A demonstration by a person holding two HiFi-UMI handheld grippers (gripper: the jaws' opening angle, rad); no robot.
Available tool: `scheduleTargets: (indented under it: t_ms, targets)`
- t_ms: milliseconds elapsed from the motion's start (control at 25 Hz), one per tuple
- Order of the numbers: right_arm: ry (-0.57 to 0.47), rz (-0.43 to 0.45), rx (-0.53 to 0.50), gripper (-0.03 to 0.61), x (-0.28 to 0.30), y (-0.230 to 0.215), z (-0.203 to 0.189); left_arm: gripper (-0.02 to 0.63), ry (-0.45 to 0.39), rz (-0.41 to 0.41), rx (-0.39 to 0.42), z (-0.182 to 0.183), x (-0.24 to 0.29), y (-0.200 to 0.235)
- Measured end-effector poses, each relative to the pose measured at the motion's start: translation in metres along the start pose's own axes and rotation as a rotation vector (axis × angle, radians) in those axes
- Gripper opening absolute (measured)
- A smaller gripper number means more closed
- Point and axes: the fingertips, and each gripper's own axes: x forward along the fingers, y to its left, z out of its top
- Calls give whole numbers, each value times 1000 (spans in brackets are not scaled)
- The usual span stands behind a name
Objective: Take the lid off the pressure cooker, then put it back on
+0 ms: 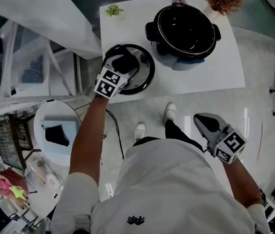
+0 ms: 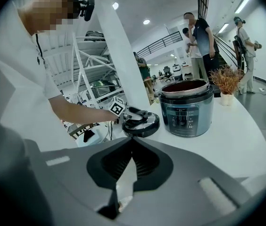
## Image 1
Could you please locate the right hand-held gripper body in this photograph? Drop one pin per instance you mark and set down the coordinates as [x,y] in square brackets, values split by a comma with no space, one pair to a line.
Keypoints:
[229,145]

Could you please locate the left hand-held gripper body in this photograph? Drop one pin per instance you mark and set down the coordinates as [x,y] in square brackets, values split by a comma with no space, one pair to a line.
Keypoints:
[109,84]

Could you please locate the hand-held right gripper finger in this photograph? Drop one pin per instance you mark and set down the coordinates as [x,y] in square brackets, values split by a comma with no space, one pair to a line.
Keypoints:
[209,136]
[219,119]

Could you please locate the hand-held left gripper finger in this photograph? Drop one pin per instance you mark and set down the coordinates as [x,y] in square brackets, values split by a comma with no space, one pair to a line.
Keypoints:
[132,75]
[108,60]

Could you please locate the black cooker lid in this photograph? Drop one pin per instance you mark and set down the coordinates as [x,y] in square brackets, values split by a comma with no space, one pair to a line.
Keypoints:
[144,64]

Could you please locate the grey electric pressure cooker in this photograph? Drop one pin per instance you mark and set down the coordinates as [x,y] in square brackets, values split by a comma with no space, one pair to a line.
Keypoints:
[183,30]

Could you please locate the person's right forearm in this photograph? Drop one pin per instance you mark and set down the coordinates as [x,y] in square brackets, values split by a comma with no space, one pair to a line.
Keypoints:
[242,181]

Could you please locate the person's left forearm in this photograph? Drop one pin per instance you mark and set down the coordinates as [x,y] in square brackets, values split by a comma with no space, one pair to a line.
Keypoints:
[86,142]

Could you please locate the white square table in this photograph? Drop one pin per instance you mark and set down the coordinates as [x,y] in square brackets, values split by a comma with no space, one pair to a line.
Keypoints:
[127,30]

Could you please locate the person's black trousers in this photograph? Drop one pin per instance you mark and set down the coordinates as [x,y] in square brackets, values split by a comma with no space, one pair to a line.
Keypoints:
[174,133]

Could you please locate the person's right white shoe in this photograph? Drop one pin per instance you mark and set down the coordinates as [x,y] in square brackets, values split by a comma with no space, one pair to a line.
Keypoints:
[170,111]

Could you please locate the person's white shoe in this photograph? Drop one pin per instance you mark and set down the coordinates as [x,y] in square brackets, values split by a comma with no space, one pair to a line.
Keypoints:
[140,130]
[170,111]

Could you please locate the small green succulent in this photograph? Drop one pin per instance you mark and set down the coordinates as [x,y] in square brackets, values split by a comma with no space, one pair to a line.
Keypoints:
[114,10]

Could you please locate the person's left white shoe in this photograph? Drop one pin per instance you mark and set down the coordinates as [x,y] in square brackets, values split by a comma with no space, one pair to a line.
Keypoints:
[140,130]

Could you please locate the light blue tray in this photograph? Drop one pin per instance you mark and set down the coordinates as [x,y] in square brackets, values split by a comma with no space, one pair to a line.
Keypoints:
[71,130]

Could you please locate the round white side table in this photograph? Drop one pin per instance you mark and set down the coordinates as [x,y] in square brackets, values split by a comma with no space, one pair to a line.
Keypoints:
[54,108]

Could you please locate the person's white shirt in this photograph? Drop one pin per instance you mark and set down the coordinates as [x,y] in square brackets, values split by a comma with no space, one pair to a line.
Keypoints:
[164,184]

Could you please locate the black cloth pouch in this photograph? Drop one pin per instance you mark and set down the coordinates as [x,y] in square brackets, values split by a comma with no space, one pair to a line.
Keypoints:
[57,135]

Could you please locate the clear plastic storage box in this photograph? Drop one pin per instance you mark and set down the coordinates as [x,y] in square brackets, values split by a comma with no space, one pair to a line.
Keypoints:
[31,69]

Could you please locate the white translucent partition panel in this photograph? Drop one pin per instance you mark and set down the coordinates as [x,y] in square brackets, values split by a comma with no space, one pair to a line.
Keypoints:
[42,16]

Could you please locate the white metal shelf rack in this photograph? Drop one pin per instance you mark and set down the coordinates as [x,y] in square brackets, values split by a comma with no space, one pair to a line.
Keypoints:
[30,103]

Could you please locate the clear plastic bin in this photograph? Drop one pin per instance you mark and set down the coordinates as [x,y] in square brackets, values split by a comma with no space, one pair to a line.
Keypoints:
[42,174]

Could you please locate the black mesh chair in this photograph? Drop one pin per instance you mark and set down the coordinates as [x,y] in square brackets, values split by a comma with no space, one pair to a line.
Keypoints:
[7,142]

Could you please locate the pink plush with yellow star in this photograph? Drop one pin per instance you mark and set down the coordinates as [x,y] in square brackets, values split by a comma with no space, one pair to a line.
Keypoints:
[3,181]

